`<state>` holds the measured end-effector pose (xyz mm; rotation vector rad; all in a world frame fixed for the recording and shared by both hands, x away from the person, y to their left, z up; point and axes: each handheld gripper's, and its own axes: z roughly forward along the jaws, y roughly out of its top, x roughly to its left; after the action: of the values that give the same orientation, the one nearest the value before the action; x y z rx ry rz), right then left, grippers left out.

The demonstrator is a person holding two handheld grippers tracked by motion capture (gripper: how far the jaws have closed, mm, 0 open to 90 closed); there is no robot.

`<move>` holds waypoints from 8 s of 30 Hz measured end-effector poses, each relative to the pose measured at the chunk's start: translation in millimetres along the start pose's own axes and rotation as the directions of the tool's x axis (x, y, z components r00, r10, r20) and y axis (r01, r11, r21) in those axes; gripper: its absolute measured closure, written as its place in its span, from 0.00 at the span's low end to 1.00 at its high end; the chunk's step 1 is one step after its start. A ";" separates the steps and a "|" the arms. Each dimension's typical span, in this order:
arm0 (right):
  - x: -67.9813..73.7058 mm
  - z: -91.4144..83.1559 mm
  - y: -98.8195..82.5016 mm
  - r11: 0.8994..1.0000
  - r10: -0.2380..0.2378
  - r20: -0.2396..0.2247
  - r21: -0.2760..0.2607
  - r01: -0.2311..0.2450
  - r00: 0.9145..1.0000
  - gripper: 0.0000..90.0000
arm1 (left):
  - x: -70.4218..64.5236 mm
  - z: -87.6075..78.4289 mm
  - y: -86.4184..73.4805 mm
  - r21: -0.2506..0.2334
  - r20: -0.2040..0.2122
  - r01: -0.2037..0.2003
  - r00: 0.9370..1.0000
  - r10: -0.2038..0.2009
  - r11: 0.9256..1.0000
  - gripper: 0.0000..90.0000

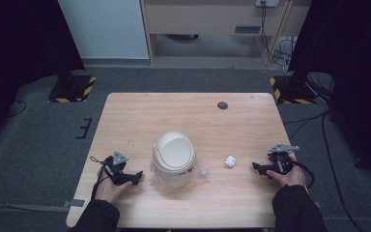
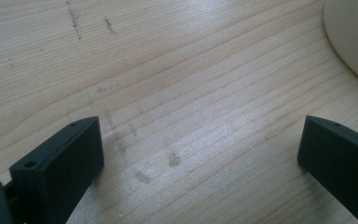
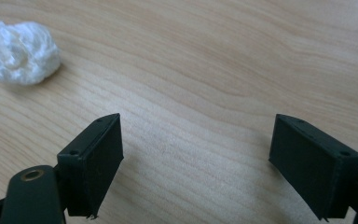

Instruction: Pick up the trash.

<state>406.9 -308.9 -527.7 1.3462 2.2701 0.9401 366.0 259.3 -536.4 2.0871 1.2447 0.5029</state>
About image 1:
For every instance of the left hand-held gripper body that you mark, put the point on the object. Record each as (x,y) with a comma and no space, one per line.
(115,165)

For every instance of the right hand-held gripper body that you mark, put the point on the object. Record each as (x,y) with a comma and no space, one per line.
(281,161)

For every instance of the person's right hand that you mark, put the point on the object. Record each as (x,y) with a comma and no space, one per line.
(290,179)

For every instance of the person's left hand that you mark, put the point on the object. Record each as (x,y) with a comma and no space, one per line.
(109,190)

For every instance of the crumpled white paper ball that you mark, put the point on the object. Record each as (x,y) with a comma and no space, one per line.
(230,161)

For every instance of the grey floor tape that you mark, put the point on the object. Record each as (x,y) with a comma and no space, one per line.
(74,203)

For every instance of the striped black stand base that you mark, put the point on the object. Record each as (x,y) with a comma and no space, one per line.
(291,92)
(72,88)

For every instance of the dark round table grommet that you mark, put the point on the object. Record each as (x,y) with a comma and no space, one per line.
(222,105)

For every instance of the black curtain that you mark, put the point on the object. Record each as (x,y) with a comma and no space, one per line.
(19,48)
(351,64)

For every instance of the white panel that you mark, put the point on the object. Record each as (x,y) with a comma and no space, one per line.
(103,29)

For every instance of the light wooden desk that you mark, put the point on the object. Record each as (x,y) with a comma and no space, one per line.
(206,19)

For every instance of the grey power strip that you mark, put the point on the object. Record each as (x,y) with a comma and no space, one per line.
(267,2)

